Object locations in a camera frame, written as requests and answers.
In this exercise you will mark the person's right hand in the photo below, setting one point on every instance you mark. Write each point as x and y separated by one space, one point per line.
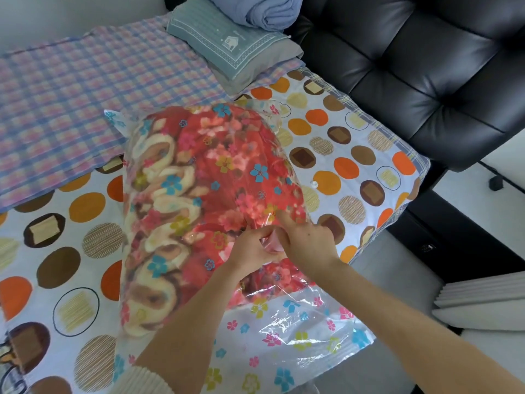
312 250

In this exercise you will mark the person's left hand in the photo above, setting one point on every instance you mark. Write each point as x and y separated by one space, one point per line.
246 252

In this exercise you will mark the person's right thumb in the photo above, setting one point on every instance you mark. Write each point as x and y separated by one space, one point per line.
282 245

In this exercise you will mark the person's left thumb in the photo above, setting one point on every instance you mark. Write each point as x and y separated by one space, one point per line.
263 232

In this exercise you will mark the clear flower print storage bag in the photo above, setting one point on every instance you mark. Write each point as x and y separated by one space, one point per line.
287 336

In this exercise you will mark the person's left forearm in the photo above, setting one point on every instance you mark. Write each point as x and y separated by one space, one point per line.
192 328

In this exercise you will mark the person's right forearm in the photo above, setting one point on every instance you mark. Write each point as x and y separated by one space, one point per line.
402 332

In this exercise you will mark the red floral fleece blanket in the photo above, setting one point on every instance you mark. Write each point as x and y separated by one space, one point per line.
197 192

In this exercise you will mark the polka dot bed sheet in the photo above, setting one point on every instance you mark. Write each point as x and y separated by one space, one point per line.
348 159

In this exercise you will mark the grey pillow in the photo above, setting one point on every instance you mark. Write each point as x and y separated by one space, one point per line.
262 63

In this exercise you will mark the black low cabinet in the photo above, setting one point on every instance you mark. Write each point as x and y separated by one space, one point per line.
455 237

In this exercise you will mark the teal pillow with house print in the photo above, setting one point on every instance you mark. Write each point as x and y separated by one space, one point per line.
217 36

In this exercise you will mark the white folded panel stack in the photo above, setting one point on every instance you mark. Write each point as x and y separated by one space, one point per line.
480 303

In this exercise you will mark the folded blue blanket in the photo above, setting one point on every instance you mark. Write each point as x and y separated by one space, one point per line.
262 10

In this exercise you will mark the black sofa foot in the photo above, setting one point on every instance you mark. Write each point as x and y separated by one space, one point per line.
496 182

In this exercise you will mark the black leather tufted sofa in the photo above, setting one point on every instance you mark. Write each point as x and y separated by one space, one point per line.
414 65

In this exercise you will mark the pink blue plaid blanket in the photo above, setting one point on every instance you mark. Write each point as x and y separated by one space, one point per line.
82 102

